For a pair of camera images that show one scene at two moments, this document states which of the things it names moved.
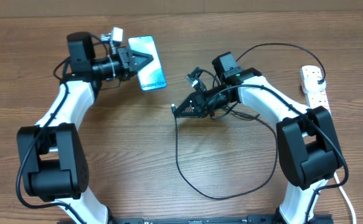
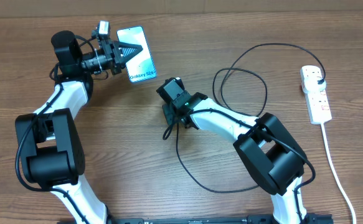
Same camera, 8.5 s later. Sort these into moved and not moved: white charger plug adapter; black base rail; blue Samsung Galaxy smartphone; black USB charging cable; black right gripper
Moved: black USB charging cable; black right gripper; blue Samsung Galaxy smartphone
Not moved: black base rail; white charger plug adapter
